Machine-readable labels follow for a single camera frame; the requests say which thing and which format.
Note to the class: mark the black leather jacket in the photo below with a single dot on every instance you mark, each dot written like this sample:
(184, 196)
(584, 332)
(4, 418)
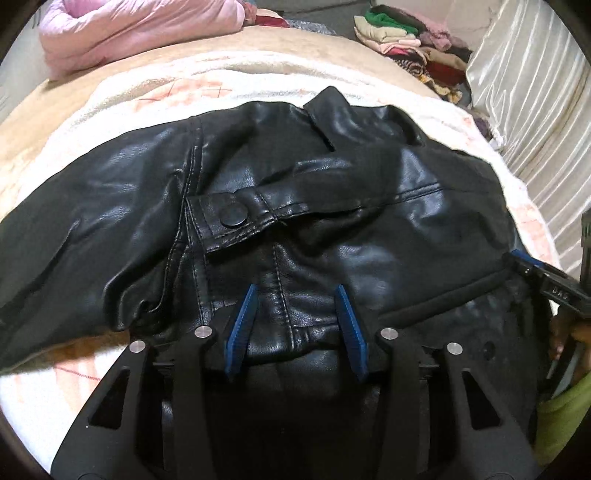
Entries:
(323, 207)

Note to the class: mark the person's right hand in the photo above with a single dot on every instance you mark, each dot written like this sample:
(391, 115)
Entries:
(559, 334)

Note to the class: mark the red patterned cloth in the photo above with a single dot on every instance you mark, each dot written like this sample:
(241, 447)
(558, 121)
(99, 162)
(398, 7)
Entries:
(270, 19)

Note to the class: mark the white blanket with pink print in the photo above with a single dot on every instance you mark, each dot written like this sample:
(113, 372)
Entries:
(161, 87)

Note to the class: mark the cream satin cover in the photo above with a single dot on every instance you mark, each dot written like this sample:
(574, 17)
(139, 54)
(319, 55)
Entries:
(531, 92)

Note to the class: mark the pink quilt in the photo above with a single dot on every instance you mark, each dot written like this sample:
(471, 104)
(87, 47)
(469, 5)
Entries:
(129, 27)

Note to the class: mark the pile of folded clothes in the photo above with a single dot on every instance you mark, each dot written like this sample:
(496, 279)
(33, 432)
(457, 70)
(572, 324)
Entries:
(415, 46)

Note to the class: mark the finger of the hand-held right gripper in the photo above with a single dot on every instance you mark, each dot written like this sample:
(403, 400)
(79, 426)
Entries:
(561, 290)

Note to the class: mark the beige bed sheet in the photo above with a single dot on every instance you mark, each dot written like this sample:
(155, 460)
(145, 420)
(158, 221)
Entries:
(46, 120)

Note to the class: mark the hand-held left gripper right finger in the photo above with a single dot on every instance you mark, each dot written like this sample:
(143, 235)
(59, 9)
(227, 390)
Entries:
(353, 332)

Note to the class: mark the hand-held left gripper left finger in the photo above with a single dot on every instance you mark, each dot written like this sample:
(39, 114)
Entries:
(240, 332)

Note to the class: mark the person's right forearm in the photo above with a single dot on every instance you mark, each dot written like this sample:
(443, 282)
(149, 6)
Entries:
(563, 420)

